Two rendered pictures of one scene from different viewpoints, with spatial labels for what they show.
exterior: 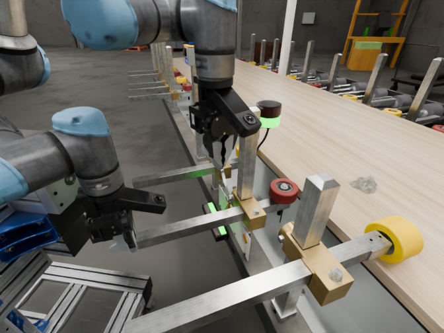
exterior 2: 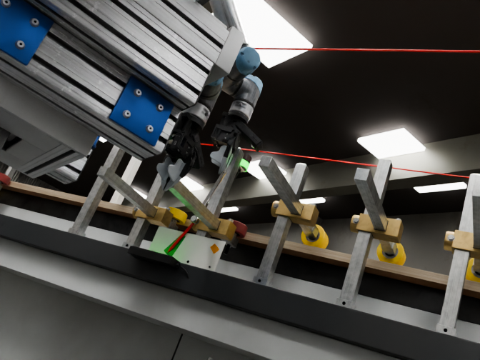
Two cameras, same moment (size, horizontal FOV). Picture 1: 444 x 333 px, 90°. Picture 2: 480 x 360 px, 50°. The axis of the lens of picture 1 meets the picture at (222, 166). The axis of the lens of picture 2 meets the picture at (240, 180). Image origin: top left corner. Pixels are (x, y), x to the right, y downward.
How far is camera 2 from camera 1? 1.48 m
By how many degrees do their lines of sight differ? 66
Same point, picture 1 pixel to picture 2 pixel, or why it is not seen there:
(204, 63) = (244, 105)
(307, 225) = (297, 186)
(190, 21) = (246, 86)
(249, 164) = (227, 186)
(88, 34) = (248, 61)
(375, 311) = not seen: hidden behind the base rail
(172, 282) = not seen: outside the picture
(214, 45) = (252, 101)
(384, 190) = not seen: hidden behind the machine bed
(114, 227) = (188, 148)
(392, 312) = (319, 295)
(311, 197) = (300, 171)
